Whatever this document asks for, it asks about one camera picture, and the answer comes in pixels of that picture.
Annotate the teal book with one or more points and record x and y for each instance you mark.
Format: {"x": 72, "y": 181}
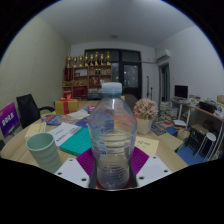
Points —
{"x": 78, "y": 141}

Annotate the purple sign board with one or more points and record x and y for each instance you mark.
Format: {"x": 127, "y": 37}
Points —
{"x": 8, "y": 119}

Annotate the black office chair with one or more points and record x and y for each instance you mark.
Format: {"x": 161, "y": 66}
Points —
{"x": 28, "y": 108}

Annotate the white wall air conditioner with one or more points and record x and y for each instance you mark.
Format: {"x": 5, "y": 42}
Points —
{"x": 163, "y": 55}

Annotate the stack of books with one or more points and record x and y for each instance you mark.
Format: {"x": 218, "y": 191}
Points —
{"x": 166, "y": 116}

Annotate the white paper document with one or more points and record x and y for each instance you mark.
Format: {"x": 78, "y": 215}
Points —
{"x": 65, "y": 131}

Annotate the wooden shelf unit with trophies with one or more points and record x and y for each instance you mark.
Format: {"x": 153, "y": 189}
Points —
{"x": 88, "y": 75}

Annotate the pink flowers in white pot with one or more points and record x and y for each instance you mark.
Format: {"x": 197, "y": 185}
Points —
{"x": 145, "y": 111}

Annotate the purple pink packet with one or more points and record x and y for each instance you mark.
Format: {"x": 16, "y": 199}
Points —
{"x": 91, "y": 109}

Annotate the black framed glass door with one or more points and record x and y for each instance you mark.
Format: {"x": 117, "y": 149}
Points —
{"x": 130, "y": 75}

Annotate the blue colourful book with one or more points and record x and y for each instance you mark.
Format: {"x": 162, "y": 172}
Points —
{"x": 82, "y": 122}

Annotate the pale green cup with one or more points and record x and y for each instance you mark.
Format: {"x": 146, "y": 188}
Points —
{"x": 43, "y": 150}

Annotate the yellow gift box red ribbon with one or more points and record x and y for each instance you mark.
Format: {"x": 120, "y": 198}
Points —
{"x": 66, "y": 106}

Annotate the white round stool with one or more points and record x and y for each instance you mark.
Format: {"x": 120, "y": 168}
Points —
{"x": 209, "y": 137}

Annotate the wooden side desk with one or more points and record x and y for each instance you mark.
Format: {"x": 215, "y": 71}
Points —
{"x": 206, "y": 111}

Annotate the black computer monitor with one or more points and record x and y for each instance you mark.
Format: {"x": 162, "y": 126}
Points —
{"x": 181, "y": 91}

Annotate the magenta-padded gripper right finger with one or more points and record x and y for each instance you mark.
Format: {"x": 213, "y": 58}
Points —
{"x": 151, "y": 170}

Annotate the colourful picture book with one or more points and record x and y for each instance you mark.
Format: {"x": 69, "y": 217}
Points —
{"x": 53, "y": 119}

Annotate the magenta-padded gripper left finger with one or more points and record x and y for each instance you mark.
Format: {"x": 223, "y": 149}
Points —
{"x": 75, "y": 171}

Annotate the clear plastic water bottle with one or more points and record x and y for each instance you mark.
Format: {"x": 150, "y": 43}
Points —
{"x": 112, "y": 133}

